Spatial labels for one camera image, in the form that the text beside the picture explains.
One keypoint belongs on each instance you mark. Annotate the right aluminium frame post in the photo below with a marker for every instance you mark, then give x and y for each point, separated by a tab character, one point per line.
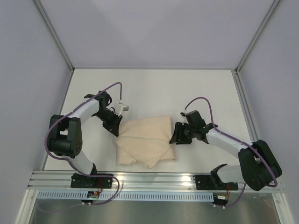
257	35

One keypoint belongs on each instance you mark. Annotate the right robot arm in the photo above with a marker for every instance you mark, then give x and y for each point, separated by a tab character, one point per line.
257	167

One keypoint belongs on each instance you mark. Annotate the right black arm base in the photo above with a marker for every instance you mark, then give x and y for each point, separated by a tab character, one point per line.
207	182

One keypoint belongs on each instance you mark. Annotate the left aluminium frame post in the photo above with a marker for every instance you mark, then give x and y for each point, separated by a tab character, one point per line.
42	12

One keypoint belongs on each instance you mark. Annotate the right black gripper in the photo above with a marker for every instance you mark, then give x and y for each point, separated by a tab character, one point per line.
181	133

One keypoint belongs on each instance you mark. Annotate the beige cloth mat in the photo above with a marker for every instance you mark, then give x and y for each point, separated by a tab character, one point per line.
146	141

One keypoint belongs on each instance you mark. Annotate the slotted cable duct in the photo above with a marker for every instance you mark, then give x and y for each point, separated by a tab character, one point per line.
128	196

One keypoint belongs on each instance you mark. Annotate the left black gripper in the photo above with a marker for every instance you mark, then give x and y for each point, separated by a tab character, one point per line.
114	126

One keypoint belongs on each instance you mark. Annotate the aluminium frame post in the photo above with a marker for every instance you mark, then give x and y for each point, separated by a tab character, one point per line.
257	35
42	12

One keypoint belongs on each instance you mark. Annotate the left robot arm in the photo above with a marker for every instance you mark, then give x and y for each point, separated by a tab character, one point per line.
64	139

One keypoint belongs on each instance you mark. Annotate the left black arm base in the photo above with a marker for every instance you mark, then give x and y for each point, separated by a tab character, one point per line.
84	182

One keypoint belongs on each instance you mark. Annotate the aluminium mounting rail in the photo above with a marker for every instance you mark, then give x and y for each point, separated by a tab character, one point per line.
130	181

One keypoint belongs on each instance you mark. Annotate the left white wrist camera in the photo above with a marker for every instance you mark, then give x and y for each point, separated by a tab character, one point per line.
121	107

